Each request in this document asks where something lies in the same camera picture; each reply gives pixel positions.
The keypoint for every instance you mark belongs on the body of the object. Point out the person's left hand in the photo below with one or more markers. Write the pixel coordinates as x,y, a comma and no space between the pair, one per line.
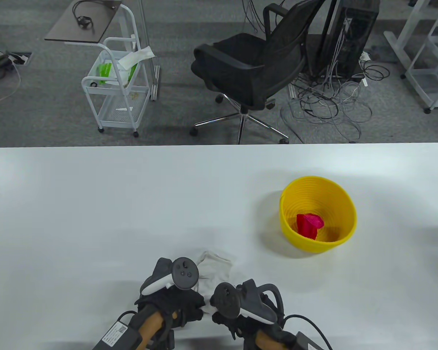
182,302

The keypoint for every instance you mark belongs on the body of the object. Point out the person's right hand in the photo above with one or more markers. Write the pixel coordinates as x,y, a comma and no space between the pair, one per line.
241,326

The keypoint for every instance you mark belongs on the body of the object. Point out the thick white sock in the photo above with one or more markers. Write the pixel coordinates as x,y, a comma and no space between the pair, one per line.
215,271

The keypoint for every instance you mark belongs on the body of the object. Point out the pink sock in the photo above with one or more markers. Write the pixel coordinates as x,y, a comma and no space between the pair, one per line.
306,228
315,220

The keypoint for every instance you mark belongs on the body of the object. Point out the person's right forearm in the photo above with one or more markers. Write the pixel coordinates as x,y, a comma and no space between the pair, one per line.
270,341

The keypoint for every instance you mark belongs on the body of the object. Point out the person's left forearm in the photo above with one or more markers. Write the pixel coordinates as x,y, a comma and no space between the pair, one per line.
151,328

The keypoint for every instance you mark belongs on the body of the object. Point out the grey white hand controller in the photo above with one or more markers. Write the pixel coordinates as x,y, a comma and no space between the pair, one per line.
224,299
184,273

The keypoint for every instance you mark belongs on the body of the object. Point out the black labelled wrist box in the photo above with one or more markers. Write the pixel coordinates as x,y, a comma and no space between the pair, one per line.
113,335
306,342

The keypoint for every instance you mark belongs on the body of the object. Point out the yellow woven basket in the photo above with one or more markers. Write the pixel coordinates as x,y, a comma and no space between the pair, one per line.
332,204

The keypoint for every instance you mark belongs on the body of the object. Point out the white rolling cart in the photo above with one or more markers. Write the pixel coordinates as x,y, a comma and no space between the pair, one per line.
120,113

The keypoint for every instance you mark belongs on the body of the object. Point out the grey metal stand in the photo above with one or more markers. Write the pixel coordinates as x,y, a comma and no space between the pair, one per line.
155,84

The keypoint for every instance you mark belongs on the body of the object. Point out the black office chair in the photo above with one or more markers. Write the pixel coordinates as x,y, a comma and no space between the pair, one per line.
248,69

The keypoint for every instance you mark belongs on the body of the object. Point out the green white packet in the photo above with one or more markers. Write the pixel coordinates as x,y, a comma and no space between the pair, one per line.
104,71

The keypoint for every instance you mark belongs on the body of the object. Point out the white cloth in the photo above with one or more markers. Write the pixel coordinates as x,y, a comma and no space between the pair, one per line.
138,55

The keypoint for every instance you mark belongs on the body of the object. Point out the floor socket box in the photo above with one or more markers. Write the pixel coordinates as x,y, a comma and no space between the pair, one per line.
20,58

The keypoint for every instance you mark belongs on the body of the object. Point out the brown top side table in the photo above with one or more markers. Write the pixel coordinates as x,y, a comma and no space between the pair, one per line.
65,31

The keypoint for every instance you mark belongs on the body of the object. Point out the white metal rack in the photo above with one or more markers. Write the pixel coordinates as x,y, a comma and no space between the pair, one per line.
418,89

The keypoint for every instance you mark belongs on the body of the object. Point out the white power strip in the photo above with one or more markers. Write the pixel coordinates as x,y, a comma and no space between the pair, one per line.
365,56

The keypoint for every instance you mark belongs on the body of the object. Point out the black computer tower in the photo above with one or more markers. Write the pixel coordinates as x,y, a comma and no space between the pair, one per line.
357,36

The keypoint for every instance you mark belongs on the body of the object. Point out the white desk frame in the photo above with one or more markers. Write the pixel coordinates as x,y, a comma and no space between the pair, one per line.
396,45

